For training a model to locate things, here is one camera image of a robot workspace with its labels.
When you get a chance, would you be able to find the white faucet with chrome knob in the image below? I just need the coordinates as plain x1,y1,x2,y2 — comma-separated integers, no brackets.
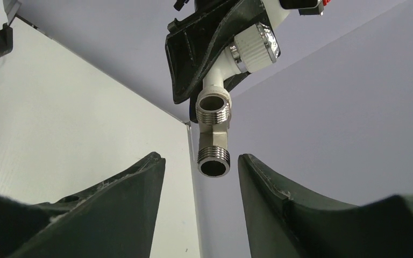
201,22,281,104

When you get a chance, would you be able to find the metal tee pipe fitting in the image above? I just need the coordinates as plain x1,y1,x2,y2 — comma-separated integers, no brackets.
196,95,231,178

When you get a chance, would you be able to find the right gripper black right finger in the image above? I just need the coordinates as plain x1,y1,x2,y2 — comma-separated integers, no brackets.
238,154,413,257

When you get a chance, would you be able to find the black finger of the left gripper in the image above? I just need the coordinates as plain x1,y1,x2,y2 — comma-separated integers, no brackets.
165,1,269,104
189,72,251,123

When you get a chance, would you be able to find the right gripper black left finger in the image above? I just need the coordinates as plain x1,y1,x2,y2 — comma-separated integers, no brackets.
0,152,166,257

